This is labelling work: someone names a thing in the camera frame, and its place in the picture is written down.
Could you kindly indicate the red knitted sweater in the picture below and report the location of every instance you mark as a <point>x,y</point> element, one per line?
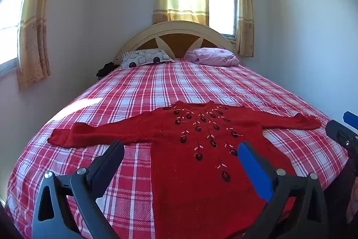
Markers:
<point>201,171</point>

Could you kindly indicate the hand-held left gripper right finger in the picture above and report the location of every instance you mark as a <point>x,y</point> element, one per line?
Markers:
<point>255,172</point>

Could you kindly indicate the red plaid bed sheet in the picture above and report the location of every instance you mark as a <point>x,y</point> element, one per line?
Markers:
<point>134,87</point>

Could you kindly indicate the cream wooden headboard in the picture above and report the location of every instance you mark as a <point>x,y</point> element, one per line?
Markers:
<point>179,37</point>

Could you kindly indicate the dark cloth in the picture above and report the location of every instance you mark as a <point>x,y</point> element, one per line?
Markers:
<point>106,69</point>

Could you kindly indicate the pink pillow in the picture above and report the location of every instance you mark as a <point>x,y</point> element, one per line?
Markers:
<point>214,56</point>

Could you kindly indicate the grey patterned pillow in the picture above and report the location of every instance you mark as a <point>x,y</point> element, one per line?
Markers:
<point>142,57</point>

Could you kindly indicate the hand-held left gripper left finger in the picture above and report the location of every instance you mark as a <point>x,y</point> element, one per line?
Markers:
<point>109,160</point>

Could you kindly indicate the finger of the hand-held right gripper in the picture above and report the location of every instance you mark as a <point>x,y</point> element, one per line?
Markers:
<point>342,135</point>
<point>351,118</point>

